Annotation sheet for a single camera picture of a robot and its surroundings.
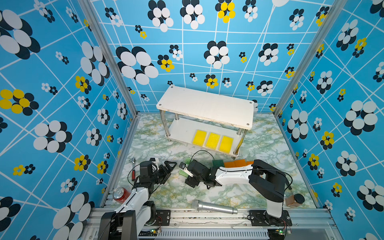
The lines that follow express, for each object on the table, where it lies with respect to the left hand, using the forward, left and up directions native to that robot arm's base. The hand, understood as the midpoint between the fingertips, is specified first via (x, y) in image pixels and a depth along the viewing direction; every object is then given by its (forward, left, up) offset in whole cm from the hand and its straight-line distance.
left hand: (174, 167), depth 86 cm
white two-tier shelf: (+11, -20, +29) cm, 36 cm away
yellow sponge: (+21, -15, +1) cm, 26 cm away
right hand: (-1, -9, -4) cm, 10 cm away
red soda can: (-17, +24, +6) cm, 29 cm away
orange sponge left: (+4, -34, -4) cm, 34 cm away
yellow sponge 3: (+15, -32, +2) cm, 35 cm away
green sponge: (-6, -6, +6) cm, 10 cm away
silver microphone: (-20, -14, 0) cm, 24 cm away
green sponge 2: (+4, -26, -3) cm, 26 cm away
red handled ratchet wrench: (0, +25, -4) cm, 25 cm away
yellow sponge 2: (+18, -24, +2) cm, 30 cm away
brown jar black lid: (-18, -60, +4) cm, 63 cm away
